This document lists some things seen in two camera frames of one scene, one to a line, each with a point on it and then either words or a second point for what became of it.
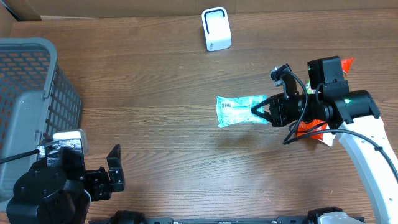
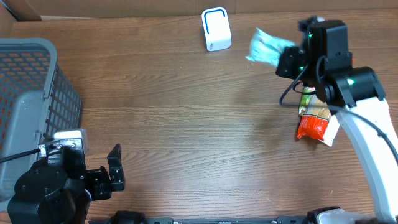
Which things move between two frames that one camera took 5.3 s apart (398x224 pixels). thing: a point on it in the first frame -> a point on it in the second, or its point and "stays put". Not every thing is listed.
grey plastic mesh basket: x=37 y=98 stays put
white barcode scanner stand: x=217 y=28 stays put
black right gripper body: x=289 y=108 -> x=290 y=64
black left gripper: x=101 y=182 stays put
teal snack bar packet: x=234 y=110 -> x=266 y=48
